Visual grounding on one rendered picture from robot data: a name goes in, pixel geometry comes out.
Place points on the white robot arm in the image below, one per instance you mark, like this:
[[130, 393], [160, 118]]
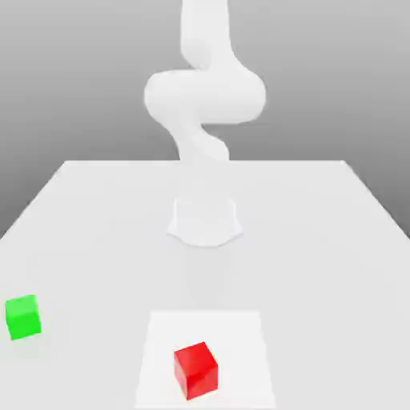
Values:
[[205, 96]]

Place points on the small red cube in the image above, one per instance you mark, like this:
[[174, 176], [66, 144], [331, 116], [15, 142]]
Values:
[[196, 371]]

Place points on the small green cube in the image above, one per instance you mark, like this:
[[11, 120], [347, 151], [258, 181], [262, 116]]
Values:
[[23, 317]]

